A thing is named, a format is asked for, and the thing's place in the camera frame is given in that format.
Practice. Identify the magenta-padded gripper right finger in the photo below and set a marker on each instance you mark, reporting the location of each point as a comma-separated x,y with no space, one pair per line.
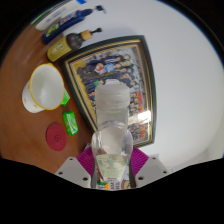
150,168

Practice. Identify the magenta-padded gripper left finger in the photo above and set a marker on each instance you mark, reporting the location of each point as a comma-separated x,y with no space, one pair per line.
74,168

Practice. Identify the clear plastic water bottle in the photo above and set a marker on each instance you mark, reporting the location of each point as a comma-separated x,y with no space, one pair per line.
111,133

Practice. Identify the flat round red coaster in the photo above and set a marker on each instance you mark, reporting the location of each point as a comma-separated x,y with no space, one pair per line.
56,137

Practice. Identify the green packet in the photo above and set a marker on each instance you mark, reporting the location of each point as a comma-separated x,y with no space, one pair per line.
70,122
65,97

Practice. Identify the white cup with yellow rim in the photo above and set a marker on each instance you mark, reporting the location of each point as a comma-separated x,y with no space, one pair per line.
43,88

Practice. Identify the framed group picture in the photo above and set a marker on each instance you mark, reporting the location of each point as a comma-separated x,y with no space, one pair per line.
133,76

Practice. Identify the yellow and black pump bottle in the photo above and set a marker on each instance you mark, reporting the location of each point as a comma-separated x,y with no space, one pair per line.
70,42

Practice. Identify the dark blue pump bottle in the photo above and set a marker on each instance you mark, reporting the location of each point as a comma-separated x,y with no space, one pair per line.
70,22

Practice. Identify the white bottle with blue cap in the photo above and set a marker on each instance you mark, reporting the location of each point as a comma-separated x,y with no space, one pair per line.
58,15

